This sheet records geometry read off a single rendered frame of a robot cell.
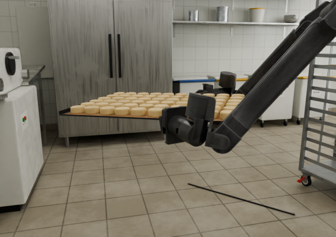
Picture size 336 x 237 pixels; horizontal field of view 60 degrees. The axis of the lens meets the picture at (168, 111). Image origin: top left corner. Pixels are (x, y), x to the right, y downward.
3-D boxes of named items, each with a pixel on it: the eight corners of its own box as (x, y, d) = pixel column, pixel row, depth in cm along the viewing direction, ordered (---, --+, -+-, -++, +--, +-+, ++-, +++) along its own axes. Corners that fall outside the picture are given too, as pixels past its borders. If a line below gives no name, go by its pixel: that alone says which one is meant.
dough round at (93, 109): (92, 110, 102) (91, 105, 102) (102, 111, 100) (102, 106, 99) (81, 113, 98) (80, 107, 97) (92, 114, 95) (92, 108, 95)
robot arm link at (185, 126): (188, 147, 69) (207, 148, 72) (194, 119, 68) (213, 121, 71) (174, 139, 75) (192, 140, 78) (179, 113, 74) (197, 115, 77)
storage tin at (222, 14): (225, 23, 450) (225, 7, 445) (230, 22, 433) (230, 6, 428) (214, 22, 446) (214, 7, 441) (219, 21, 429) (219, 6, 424)
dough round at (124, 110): (114, 112, 97) (114, 107, 97) (129, 111, 98) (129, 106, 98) (114, 116, 92) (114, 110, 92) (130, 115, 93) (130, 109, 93)
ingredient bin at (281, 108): (261, 129, 434) (265, 77, 418) (241, 119, 495) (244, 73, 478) (293, 127, 446) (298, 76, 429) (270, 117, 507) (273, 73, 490)
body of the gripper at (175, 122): (163, 143, 81) (176, 151, 75) (163, 107, 79) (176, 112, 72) (183, 139, 84) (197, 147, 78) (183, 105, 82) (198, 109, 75)
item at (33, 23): (55, 77, 415) (49, 3, 394) (55, 78, 410) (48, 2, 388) (23, 78, 406) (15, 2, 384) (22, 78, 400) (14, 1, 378)
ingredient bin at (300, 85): (298, 126, 450) (303, 76, 433) (275, 116, 511) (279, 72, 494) (328, 124, 460) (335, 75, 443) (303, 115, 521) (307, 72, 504)
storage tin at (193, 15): (196, 22, 438) (196, 11, 434) (199, 21, 424) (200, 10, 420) (187, 22, 434) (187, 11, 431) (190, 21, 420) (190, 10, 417)
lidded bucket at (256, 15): (259, 23, 467) (259, 9, 462) (267, 22, 444) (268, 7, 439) (245, 23, 461) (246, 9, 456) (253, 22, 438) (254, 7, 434)
